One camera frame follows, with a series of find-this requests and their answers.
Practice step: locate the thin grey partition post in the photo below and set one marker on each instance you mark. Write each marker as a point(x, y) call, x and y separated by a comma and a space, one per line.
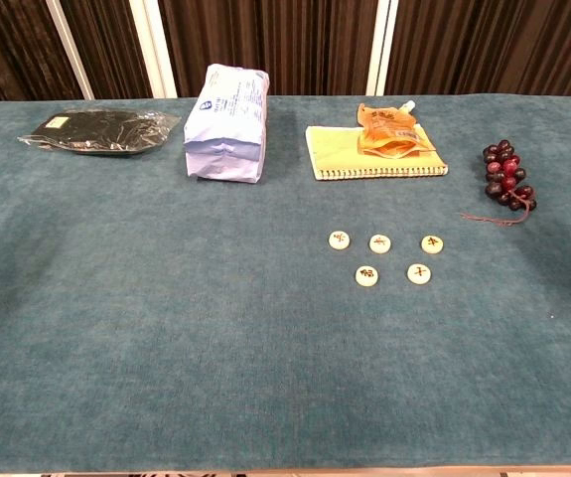
point(71, 49)

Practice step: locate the white partition post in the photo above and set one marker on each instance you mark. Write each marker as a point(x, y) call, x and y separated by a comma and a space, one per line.
point(382, 47)
point(153, 49)

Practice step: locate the dark brown pleated curtain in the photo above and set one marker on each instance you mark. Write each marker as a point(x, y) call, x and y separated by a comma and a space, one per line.
point(285, 45)

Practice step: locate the cream round chess piece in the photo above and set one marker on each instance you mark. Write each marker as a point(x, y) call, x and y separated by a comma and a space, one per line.
point(432, 243)
point(366, 276)
point(338, 240)
point(419, 273)
point(380, 243)

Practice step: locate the white blue paper package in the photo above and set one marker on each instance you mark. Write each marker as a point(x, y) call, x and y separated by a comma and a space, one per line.
point(225, 129)

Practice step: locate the black gloves in plastic bag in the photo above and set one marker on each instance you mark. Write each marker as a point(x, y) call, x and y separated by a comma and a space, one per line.
point(96, 130)

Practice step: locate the purple grape bunch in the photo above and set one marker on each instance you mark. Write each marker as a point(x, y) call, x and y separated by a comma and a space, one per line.
point(503, 171)

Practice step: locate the orange spout pouch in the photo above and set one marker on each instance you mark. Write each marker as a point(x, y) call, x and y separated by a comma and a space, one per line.
point(389, 130)

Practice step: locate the spiral bound notebook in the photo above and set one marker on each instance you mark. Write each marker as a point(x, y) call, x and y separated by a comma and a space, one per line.
point(339, 154)

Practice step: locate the teal table cloth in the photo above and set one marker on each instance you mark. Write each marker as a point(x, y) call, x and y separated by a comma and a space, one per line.
point(166, 323)

